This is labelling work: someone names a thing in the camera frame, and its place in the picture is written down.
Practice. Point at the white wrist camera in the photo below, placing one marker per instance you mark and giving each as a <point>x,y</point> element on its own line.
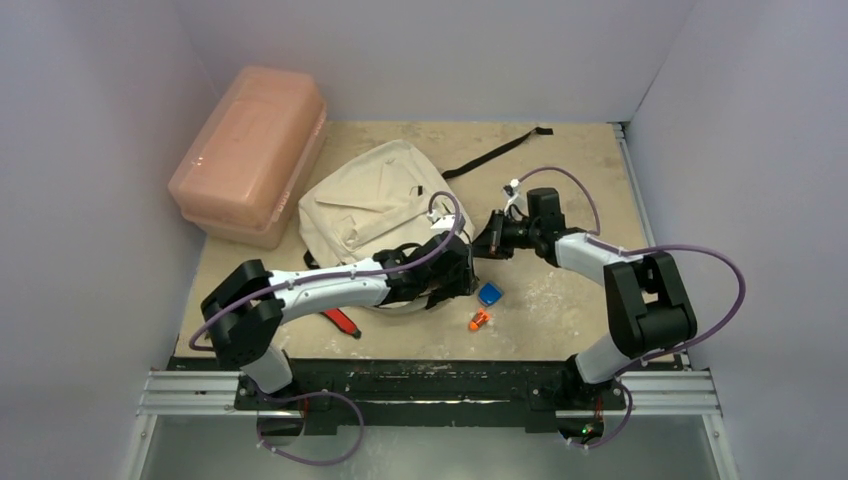
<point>445,222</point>
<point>515,202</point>

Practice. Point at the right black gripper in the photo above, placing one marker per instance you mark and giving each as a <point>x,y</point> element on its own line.
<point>499,232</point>

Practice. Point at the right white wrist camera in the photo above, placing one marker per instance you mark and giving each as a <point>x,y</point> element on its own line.
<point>515,202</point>

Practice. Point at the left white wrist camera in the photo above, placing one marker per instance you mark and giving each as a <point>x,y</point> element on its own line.
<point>445,222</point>

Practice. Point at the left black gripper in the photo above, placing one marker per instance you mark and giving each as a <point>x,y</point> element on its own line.
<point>464,282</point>

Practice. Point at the orange small toy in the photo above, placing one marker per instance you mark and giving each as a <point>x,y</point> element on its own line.
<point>479,319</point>

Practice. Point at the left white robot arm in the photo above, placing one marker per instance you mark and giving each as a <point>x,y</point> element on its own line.
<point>243,313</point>

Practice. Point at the pink plastic storage box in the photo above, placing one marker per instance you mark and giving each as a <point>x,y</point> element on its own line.
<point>243,175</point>

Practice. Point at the beige backpack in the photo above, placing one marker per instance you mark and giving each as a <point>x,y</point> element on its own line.
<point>377,201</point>

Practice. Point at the red utility knife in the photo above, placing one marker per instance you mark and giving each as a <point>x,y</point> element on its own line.
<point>342,322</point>

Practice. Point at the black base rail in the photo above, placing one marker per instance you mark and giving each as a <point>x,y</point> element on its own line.
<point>536,396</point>

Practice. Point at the blue pencil sharpener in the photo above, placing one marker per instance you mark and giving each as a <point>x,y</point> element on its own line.
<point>489,294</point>

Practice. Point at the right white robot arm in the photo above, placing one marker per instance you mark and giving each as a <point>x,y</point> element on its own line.
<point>647,305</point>

